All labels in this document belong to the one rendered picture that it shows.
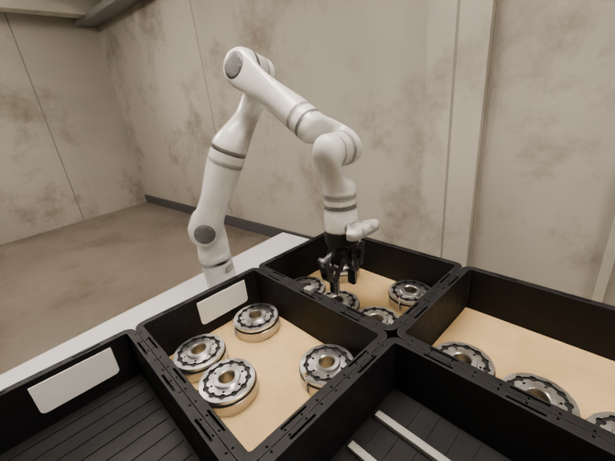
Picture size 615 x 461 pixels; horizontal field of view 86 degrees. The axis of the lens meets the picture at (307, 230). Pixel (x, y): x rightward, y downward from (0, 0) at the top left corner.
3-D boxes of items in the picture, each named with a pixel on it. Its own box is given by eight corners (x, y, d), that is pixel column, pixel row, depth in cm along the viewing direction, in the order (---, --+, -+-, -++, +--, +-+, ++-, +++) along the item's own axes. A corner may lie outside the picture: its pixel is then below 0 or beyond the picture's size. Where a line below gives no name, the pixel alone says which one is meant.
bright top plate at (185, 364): (165, 356, 66) (164, 354, 66) (207, 329, 73) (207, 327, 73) (189, 380, 60) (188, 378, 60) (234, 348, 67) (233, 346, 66)
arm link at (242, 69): (306, 98, 63) (328, 108, 70) (230, 35, 73) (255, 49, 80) (282, 138, 67) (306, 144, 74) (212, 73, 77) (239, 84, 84)
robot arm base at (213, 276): (209, 306, 106) (194, 262, 98) (232, 291, 112) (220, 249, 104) (225, 317, 100) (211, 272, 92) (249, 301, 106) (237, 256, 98)
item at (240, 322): (227, 317, 77) (226, 315, 76) (264, 299, 82) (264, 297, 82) (246, 339, 69) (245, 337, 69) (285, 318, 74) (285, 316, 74)
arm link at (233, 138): (258, 56, 83) (230, 151, 91) (231, 41, 75) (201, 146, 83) (285, 65, 79) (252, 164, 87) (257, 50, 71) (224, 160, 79)
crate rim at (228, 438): (135, 335, 66) (132, 326, 65) (256, 273, 84) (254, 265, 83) (249, 484, 38) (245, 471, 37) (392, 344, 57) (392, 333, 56)
